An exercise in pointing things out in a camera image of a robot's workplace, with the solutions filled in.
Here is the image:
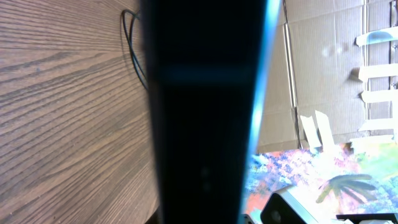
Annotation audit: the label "blue-screen Samsung smartphone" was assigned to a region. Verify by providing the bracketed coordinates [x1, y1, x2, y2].
[141, 0, 280, 223]

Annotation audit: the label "cardboard backdrop panel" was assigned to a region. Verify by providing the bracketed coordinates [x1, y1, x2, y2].
[257, 0, 397, 153]

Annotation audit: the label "colourful printed sheet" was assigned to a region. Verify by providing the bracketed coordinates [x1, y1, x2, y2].
[243, 140, 397, 223]

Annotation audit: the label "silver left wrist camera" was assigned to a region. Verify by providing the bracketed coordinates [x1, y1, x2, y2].
[260, 185, 318, 224]

